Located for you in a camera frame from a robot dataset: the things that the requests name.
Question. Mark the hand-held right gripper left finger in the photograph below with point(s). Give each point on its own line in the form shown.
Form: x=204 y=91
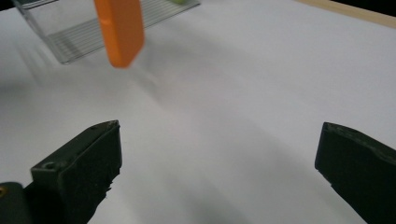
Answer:
x=81 y=168

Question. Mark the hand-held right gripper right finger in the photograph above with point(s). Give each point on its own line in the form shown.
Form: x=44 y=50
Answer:
x=358 y=168

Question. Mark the clear plastic container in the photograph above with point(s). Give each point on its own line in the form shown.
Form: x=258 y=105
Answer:
x=74 y=40

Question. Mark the orange phone case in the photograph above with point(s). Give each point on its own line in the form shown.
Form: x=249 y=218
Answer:
x=121 y=31

